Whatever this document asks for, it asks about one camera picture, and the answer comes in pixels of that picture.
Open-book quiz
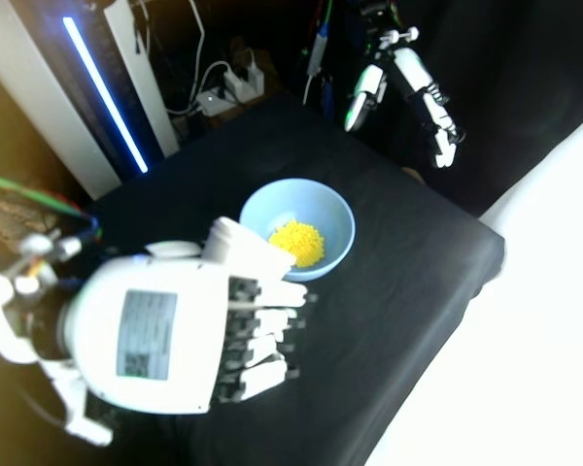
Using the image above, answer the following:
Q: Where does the white paper cup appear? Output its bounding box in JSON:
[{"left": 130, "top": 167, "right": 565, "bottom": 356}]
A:
[{"left": 201, "top": 216, "right": 298, "bottom": 283}]

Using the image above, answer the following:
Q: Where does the yellow small beads pile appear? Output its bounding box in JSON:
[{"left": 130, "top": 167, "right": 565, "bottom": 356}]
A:
[{"left": 267, "top": 218, "right": 326, "bottom": 269}]

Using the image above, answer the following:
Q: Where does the light blue bowl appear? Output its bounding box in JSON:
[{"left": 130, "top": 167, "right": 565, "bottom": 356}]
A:
[{"left": 238, "top": 178, "right": 357, "bottom": 283}]

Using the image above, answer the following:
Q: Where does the grey patterned shoe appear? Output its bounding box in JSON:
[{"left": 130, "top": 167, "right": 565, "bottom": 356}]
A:
[{"left": 0, "top": 193, "right": 62, "bottom": 244}]

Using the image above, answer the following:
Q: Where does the blue light strip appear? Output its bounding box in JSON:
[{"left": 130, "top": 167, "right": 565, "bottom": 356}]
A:
[{"left": 61, "top": 17, "right": 150, "bottom": 175}]

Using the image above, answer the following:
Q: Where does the white computer tower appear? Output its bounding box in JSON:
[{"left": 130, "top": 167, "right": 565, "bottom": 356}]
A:
[{"left": 0, "top": 0, "right": 180, "bottom": 201}]

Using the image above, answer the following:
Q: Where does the white power strip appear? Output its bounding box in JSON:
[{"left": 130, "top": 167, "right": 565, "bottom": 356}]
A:
[{"left": 195, "top": 85, "right": 242, "bottom": 117}]

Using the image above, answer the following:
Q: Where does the small white plug charger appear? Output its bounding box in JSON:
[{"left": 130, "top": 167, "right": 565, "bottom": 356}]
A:
[{"left": 223, "top": 69, "right": 248, "bottom": 98}]

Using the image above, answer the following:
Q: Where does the black table cloth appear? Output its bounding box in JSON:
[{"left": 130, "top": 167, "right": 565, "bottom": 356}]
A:
[{"left": 52, "top": 90, "right": 507, "bottom": 466}]

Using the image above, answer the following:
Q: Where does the tall white plug charger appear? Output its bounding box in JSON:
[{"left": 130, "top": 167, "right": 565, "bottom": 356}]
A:
[{"left": 245, "top": 47, "right": 266, "bottom": 96}]

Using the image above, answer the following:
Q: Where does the white hanging adapter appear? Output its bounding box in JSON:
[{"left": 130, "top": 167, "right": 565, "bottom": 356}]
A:
[{"left": 306, "top": 28, "right": 329, "bottom": 77}]

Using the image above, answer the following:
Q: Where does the blue cable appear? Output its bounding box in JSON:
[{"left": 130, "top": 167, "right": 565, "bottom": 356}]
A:
[{"left": 75, "top": 216, "right": 101, "bottom": 240}]

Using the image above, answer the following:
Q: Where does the red cable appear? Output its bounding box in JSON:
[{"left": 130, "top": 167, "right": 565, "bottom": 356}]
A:
[{"left": 52, "top": 193, "right": 85, "bottom": 216}]

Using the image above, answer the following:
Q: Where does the short white cable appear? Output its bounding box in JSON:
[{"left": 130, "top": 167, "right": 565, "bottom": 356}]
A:
[{"left": 192, "top": 60, "right": 232, "bottom": 98}]

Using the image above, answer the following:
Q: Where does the long white cable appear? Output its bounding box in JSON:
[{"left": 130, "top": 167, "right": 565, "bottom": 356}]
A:
[{"left": 166, "top": 0, "right": 207, "bottom": 117}]

